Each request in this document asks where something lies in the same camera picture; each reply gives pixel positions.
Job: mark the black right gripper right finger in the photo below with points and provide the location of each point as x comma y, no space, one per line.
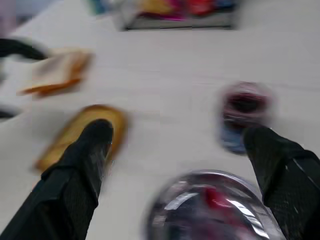
287,180

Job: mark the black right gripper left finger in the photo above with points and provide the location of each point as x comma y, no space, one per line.
72,185

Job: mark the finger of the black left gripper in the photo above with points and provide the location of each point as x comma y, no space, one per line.
17,48
8,113

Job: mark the toasted brown bread slice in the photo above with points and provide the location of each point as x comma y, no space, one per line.
75,125

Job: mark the white bread slice orange crust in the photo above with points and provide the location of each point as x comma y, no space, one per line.
60,70

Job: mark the clear round plastic lid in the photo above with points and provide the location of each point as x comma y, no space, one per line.
210,210

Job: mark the blue can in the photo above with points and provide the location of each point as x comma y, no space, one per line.
245,105

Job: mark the blue snack packet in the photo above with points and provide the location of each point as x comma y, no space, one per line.
100,6

